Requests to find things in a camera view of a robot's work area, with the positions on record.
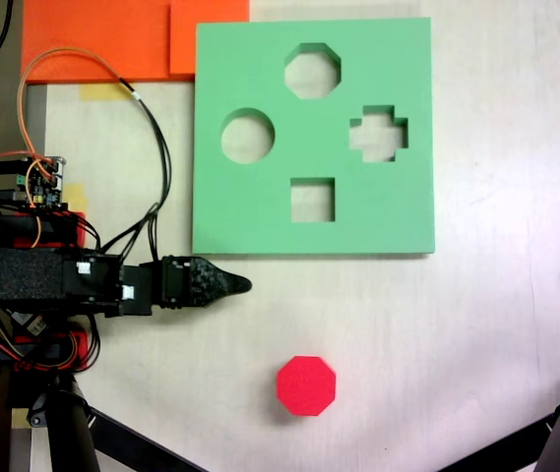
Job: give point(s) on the red octagonal pillar block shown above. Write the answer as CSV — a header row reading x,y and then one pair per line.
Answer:
x,y
305,386

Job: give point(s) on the green shape sorting board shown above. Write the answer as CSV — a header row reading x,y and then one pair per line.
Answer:
x,y
260,221

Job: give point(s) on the red and black table clamp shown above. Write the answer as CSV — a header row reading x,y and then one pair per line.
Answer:
x,y
81,344
80,226

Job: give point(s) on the yellow masking tape strip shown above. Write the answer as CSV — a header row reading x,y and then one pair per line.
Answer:
x,y
19,418
105,92
78,196

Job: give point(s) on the black driver circuit board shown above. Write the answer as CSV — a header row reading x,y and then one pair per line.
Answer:
x,y
33,324

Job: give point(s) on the thin black tripod strut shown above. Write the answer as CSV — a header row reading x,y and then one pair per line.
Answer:
x,y
137,445
506,445

